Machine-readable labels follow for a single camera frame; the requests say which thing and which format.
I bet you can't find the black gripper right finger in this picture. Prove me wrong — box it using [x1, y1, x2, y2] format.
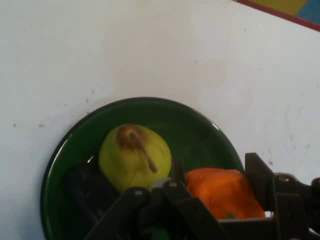
[244, 152, 320, 240]

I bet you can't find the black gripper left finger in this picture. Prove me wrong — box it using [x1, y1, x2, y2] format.
[83, 157, 234, 240]

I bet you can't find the orange toy pepper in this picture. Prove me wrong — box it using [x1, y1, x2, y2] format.
[184, 167, 267, 221]

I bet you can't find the yellow-green toy pear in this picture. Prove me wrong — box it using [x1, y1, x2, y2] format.
[98, 123, 173, 194]

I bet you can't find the dark green round plate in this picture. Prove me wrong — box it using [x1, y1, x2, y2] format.
[39, 96, 247, 240]

